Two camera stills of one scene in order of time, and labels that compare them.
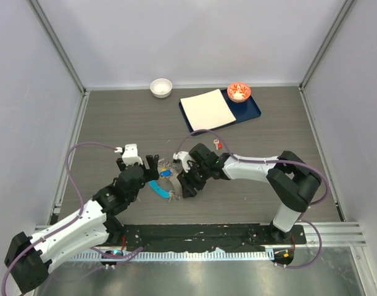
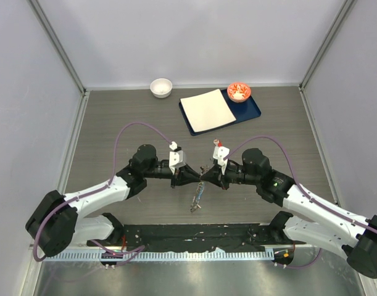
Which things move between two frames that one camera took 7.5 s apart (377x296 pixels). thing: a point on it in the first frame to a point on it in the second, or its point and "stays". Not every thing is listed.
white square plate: x=207 y=110 stays
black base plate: x=198 y=237 stays
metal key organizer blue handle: x=157 y=189 to x=199 y=190
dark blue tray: x=242 y=111 stays
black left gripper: x=152 y=174 to x=184 y=175
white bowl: x=161 y=87 stays
